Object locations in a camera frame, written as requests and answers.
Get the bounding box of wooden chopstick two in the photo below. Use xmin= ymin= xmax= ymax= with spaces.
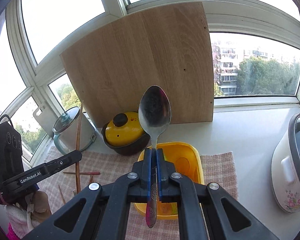
xmin=58 ymin=185 xmax=66 ymax=204

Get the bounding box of wooden chopstick three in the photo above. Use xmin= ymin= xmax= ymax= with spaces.
xmin=89 ymin=175 xmax=94 ymax=185

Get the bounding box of steel spoon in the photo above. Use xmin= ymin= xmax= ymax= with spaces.
xmin=138 ymin=85 xmax=171 ymax=228

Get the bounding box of red chopstick horizontal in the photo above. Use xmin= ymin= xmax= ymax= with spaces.
xmin=63 ymin=171 xmax=101 ymax=176

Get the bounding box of gloved left hand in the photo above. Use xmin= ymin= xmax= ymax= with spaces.
xmin=5 ymin=191 xmax=52 ymax=239

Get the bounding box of pink plaid cloth mat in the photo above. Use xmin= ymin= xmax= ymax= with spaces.
xmin=39 ymin=151 xmax=238 ymax=239

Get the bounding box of white cutting board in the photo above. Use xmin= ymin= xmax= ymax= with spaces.
xmin=33 ymin=106 xmax=57 ymax=138

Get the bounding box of yellow plastic utensil container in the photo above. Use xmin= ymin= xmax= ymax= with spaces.
xmin=133 ymin=141 xmax=205 ymax=221

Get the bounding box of black pot yellow lid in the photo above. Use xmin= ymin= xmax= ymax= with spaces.
xmin=101 ymin=112 xmax=150 ymax=156

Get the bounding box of white floral rice cooker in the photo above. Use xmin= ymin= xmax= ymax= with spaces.
xmin=271 ymin=113 xmax=300 ymax=213

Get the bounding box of wooden board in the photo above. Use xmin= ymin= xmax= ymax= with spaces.
xmin=61 ymin=2 xmax=214 ymax=127

